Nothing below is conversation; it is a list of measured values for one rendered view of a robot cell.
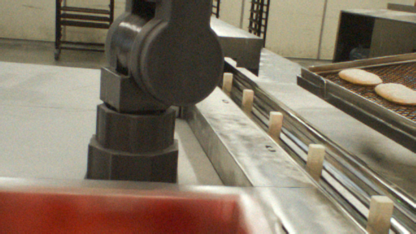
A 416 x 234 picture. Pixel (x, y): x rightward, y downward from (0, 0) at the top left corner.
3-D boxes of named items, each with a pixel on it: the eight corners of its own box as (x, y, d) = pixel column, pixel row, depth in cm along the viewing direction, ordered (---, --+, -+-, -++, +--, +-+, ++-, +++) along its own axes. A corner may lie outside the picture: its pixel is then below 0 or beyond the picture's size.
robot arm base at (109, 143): (93, 167, 63) (76, 212, 51) (96, 91, 61) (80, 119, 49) (175, 171, 64) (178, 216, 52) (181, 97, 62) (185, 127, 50)
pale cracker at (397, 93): (368, 89, 80) (368, 81, 80) (396, 86, 80) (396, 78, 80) (397, 106, 70) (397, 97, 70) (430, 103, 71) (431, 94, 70)
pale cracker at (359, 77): (332, 75, 91) (332, 67, 90) (356, 72, 91) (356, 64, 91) (362, 88, 81) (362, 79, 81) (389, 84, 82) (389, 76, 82)
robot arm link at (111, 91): (99, 114, 57) (117, 129, 53) (103, 6, 55) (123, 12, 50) (185, 112, 62) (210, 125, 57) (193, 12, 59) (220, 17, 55)
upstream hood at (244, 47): (129, 15, 229) (129, -7, 227) (175, 19, 233) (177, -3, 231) (165, 72, 110) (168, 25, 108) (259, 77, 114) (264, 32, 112)
